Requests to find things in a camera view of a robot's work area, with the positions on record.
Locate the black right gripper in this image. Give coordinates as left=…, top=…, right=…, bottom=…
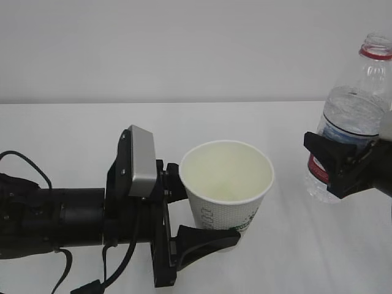
left=303, top=132, right=391, bottom=199

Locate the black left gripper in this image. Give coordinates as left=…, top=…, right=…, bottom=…
left=102, top=159, right=242, bottom=288

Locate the clear water bottle red label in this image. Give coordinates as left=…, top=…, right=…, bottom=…
left=313, top=32, right=391, bottom=204

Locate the white paper cup green print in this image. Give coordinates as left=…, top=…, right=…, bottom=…
left=179, top=140, right=275, bottom=237

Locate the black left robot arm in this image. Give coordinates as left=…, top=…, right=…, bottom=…
left=1, top=160, right=240, bottom=293

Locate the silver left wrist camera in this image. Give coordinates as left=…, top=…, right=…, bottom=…
left=115, top=125, right=157, bottom=198

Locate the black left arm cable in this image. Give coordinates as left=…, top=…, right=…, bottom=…
left=0, top=149, right=138, bottom=294

